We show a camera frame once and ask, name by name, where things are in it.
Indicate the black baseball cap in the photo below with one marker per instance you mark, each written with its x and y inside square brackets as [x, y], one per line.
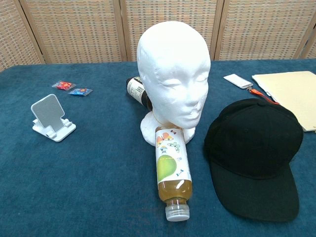
[251, 138]

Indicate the white foam mannequin head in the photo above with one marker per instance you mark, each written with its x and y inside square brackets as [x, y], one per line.
[172, 61]

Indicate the dark bottle with white label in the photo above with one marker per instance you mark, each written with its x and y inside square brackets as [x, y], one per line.
[135, 90]

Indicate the tea bottle with apple label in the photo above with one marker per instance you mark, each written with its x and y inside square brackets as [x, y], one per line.
[172, 170]

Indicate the blue felt table cover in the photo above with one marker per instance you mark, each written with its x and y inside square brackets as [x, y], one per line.
[98, 172]

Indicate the blue candy packet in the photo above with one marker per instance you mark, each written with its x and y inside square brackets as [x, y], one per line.
[80, 91]

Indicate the white badge card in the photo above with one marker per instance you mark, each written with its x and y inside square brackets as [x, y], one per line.
[237, 80]

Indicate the red candy packet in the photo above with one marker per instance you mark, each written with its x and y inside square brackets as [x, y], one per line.
[63, 85]

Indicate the white phone stand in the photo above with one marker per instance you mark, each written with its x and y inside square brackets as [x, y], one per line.
[48, 113]

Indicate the wicker folding screen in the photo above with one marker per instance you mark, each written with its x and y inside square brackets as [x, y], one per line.
[74, 29]

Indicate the beige paper folder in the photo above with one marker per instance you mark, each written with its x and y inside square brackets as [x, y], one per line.
[288, 91]

